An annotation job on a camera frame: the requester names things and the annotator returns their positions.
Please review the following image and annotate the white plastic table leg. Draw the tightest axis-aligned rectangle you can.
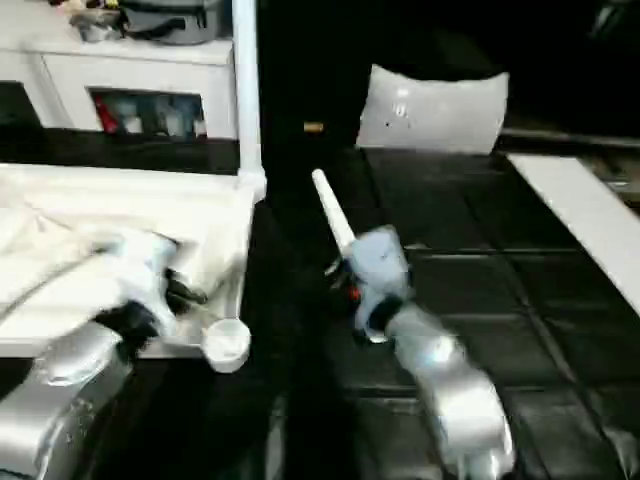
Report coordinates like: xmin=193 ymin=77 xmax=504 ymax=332
xmin=232 ymin=0 xmax=269 ymax=199
xmin=310 ymin=168 xmax=362 ymax=264

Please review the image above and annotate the white plastic table top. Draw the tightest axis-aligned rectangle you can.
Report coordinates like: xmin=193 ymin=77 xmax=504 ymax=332
xmin=0 ymin=162 xmax=269 ymax=375

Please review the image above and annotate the black floor mat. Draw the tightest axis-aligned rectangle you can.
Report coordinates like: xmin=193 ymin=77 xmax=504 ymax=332
xmin=0 ymin=127 xmax=640 ymax=480

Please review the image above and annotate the grey printed cushion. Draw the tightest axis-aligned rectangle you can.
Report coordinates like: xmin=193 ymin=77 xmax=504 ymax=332
xmin=355 ymin=63 xmax=511 ymax=155

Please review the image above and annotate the white glass-door cabinet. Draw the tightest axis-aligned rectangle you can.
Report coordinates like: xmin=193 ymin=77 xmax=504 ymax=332
xmin=0 ymin=19 xmax=240 ymax=139

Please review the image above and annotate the white flat panel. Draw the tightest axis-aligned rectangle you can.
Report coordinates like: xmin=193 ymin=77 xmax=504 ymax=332
xmin=504 ymin=152 xmax=640 ymax=309

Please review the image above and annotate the grey round bag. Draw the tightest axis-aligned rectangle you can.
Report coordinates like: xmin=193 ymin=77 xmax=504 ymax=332
xmin=119 ymin=0 xmax=224 ymax=45

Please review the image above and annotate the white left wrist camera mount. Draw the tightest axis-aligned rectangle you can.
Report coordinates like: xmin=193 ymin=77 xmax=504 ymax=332
xmin=97 ymin=230 xmax=182 ymax=344

